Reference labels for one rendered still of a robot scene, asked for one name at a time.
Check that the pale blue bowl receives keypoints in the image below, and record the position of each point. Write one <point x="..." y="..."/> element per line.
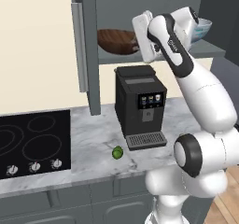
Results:
<point x="202" y="28"/>

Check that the grey base cupboard door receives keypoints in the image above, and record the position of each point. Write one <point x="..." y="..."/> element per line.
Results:
<point x="46" y="220"/>
<point x="124" y="212"/>

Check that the grey wall cupboard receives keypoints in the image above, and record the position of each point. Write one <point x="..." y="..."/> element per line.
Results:
<point x="124" y="6"/>

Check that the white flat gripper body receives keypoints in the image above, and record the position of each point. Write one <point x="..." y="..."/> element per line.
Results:
<point x="140" y="34"/>

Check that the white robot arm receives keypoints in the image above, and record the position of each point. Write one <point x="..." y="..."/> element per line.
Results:
<point x="208" y="103"/>

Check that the grey drawer front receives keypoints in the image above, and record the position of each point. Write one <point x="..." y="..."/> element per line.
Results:
<point x="130" y="186"/>
<point x="25" y="204"/>
<point x="74" y="196"/>

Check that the black hob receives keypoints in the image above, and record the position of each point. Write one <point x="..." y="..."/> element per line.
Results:
<point x="34" y="140"/>

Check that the silver hob knob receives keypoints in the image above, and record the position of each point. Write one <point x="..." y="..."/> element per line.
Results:
<point x="34" y="166"/>
<point x="11" y="170"/>
<point x="56" y="163"/>

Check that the brown wooden bowl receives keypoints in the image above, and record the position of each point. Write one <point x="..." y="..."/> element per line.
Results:
<point x="116" y="41"/>

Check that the black coffee machine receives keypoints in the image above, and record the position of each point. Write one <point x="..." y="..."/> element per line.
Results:
<point x="137" y="103"/>

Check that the green avocado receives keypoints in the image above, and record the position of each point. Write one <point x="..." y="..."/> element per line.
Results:
<point x="117" y="152"/>

